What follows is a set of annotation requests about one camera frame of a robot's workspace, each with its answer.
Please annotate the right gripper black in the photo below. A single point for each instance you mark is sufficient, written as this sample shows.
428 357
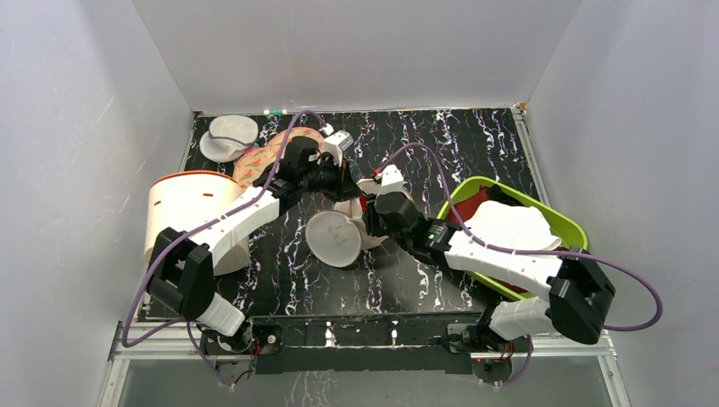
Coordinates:
370 219

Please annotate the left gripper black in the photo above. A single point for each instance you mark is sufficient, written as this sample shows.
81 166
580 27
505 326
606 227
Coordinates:
345 188

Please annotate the white mesh laundry bag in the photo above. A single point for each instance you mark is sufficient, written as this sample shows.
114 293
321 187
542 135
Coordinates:
337 236

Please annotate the white padded bra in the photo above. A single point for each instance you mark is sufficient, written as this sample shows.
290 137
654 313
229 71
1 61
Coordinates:
513 227

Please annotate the bright red black-trimmed bra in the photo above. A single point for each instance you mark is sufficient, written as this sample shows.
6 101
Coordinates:
364 203

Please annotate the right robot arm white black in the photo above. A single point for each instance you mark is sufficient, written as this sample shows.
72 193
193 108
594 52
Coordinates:
571 295

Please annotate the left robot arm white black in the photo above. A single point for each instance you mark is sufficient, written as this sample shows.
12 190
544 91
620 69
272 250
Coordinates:
181 272

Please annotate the floral mesh laundry bag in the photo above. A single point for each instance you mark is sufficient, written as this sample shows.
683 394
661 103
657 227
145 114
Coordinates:
249 167

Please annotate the small white grey-trimmed laundry bag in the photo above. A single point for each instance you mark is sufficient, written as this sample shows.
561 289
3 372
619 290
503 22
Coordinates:
228 137

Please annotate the red garment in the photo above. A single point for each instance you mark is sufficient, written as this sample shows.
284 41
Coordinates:
466 209

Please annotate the white cylindrical basket orange rim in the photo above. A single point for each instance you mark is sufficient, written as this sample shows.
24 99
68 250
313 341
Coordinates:
184 201

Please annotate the green plastic basin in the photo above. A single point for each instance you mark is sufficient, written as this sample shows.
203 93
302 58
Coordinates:
570 233

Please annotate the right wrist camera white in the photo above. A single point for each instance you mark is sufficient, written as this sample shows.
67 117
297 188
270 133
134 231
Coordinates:
390 180

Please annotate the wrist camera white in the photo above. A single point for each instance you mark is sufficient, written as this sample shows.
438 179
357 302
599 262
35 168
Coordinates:
336 144
390 180

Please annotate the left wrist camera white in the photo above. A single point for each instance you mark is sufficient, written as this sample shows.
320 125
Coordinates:
336 144

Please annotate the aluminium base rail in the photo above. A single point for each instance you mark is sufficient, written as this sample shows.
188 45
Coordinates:
381 362

